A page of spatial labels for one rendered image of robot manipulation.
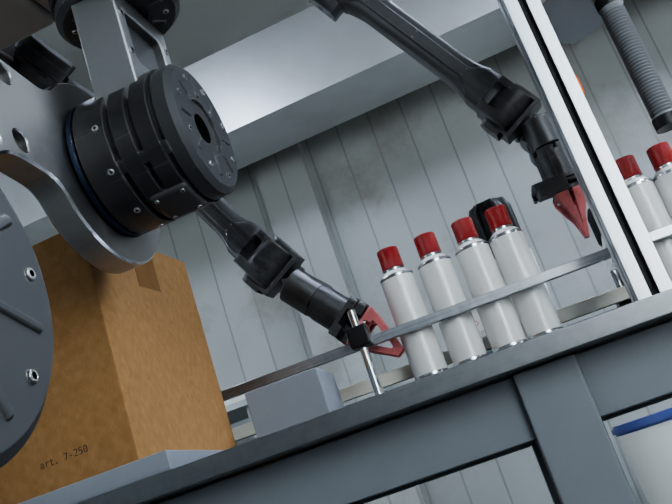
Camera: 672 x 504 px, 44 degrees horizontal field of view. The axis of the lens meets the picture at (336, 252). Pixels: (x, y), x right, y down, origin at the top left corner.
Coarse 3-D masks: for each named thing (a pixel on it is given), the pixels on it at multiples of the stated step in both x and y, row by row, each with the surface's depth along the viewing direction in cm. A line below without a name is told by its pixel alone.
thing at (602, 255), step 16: (656, 240) 115; (592, 256) 116; (608, 256) 116; (544, 272) 117; (560, 272) 116; (512, 288) 117; (528, 288) 118; (464, 304) 118; (480, 304) 118; (416, 320) 119; (432, 320) 119; (384, 336) 120; (336, 352) 121; (352, 352) 120; (288, 368) 122; (304, 368) 121; (240, 384) 123; (256, 384) 122; (224, 400) 123
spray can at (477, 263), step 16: (464, 224) 124; (464, 240) 123; (480, 240) 122; (464, 256) 122; (480, 256) 121; (464, 272) 122; (480, 272) 120; (496, 272) 121; (480, 288) 120; (496, 288) 120; (496, 304) 119; (512, 304) 120; (496, 320) 118; (512, 320) 118; (496, 336) 118; (512, 336) 118
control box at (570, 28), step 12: (540, 0) 114; (552, 0) 113; (564, 0) 115; (576, 0) 116; (588, 0) 117; (552, 12) 117; (564, 12) 118; (576, 12) 119; (588, 12) 120; (552, 24) 120; (564, 24) 121; (576, 24) 122; (588, 24) 124; (600, 24) 125; (564, 36) 125; (576, 36) 126
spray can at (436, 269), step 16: (416, 240) 125; (432, 240) 125; (432, 256) 123; (448, 256) 124; (432, 272) 122; (448, 272) 122; (432, 288) 122; (448, 288) 121; (432, 304) 123; (448, 304) 121; (448, 320) 120; (464, 320) 120; (448, 336) 120; (464, 336) 119; (480, 336) 121; (464, 352) 119; (480, 352) 119
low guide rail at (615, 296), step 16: (624, 288) 121; (576, 304) 122; (592, 304) 122; (608, 304) 121; (560, 320) 122; (448, 352) 125; (400, 368) 126; (368, 384) 126; (384, 384) 126; (240, 432) 129
